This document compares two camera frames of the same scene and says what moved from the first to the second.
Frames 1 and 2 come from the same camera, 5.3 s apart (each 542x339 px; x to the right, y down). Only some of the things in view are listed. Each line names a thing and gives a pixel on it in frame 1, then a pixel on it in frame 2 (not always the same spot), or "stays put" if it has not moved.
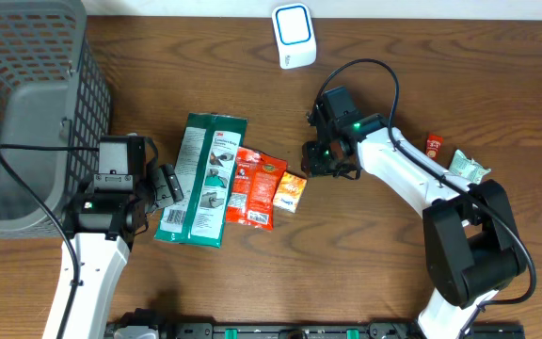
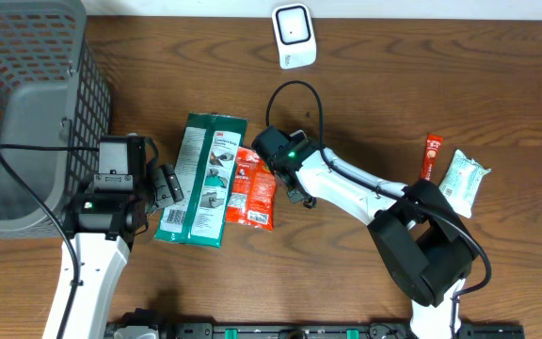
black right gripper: [311, 166] -> [293, 197]
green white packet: [207, 163] stays put
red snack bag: [256, 180] stays put
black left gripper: [164, 186] stays put
